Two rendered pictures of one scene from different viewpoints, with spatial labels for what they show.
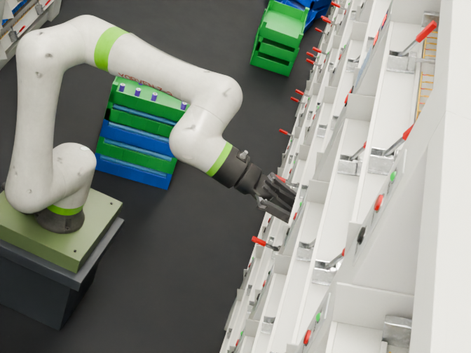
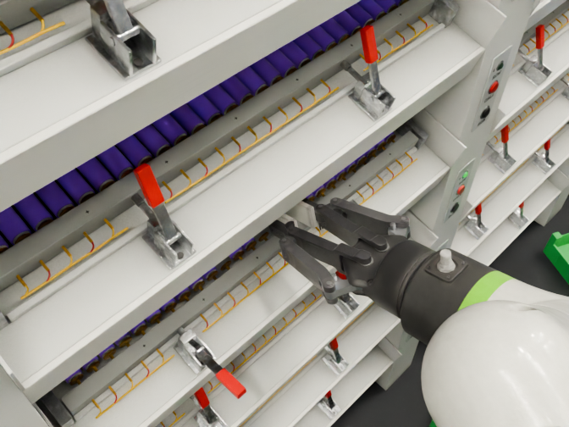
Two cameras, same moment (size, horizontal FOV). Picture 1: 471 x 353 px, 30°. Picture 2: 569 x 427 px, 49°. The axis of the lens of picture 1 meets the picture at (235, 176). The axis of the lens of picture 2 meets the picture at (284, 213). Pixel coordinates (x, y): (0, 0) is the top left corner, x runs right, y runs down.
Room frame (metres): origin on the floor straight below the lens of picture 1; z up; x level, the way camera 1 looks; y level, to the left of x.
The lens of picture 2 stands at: (2.03, 0.13, 1.40)
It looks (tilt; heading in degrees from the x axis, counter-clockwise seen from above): 50 degrees down; 225
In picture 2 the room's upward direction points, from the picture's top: straight up
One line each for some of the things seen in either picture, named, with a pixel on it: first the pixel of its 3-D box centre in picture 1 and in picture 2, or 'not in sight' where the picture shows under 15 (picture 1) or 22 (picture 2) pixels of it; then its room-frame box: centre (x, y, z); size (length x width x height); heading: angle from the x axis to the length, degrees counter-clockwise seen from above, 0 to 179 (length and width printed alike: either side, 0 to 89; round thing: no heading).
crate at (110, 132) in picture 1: (145, 124); not in sight; (2.68, 0.39, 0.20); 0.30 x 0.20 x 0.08; 98
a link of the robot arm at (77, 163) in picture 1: (66, 178); not in sight; (1.90, 0.45, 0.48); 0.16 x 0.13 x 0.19; 157
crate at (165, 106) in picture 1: (155, 90); not in sight; (2.68, 0.39, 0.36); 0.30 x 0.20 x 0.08; 98
